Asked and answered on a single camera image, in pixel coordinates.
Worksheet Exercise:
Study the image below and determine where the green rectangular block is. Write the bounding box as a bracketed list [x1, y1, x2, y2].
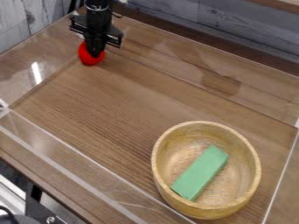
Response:
[170, 145, 229, 201]

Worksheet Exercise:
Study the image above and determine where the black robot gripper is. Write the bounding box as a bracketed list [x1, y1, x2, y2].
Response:
[69, 15, 124, 58]

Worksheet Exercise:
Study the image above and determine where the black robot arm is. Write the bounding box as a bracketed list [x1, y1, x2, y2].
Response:
[69, 0, 124, 58]

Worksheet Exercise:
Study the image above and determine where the red plush strawberry toy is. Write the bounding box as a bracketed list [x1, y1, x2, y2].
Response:
[78, 42, 105, 66]

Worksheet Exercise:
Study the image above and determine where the black cable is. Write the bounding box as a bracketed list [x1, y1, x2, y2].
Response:
[0, 205, 16, 224]

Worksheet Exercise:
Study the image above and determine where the black metal table frame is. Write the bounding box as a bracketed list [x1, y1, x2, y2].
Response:
[0, 163, 80, 224]

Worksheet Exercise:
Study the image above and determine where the wooden bowl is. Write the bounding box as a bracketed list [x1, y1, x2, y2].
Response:
[150, 121, 261, 220]

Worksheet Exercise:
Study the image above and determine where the clear acrylic tray wall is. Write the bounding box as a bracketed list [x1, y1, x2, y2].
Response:
[0, 18, 299, 224]

